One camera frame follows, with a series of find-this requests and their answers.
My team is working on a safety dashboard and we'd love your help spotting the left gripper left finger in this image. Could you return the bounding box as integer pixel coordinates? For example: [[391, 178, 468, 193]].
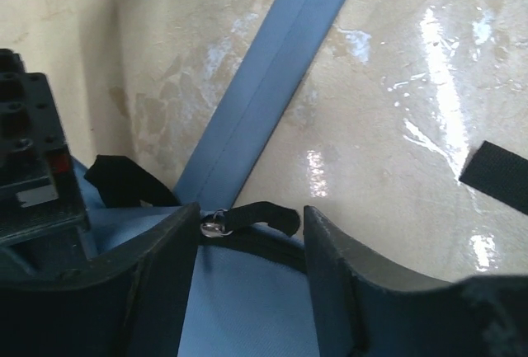
[[1, 204, 200, 356]]

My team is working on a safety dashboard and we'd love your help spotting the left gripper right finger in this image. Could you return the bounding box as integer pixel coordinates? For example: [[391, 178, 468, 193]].
[[304, 206, 527, 356]]

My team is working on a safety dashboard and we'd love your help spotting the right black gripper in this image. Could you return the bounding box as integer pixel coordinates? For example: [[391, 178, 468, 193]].
[[1, 49, 92, 279]]

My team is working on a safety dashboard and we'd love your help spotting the blue student backpack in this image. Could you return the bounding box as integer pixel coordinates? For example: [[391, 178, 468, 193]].
[[69, 0, 528, 357]]

